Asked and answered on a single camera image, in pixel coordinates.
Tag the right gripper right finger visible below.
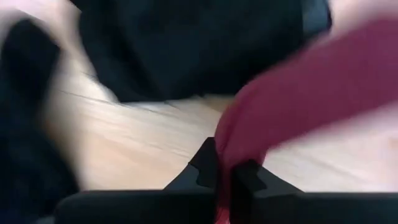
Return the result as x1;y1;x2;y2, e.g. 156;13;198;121
231;160;398;224

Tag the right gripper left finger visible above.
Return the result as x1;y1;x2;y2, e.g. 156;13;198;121
54;136;218;224

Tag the red garment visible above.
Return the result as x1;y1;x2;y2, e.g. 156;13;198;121
213;18;398;224

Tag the small black garment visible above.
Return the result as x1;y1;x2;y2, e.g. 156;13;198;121
70;0;333;103

